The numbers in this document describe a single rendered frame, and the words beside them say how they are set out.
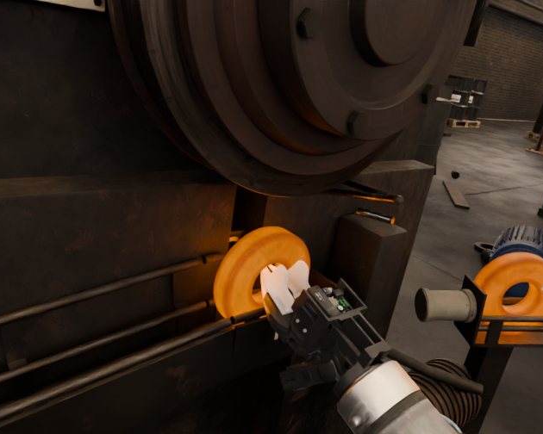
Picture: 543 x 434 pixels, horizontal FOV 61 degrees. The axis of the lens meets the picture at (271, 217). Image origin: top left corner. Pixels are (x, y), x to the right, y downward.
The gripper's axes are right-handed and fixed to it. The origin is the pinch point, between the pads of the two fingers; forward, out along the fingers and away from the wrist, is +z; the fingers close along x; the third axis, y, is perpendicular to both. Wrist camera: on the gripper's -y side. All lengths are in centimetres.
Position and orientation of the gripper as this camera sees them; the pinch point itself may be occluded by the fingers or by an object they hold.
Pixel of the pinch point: (267, 275)
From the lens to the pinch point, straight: 67.7
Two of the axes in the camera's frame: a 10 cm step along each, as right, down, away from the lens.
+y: 3.4, -7.6, -5.5
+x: -7.7, 1.1, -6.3
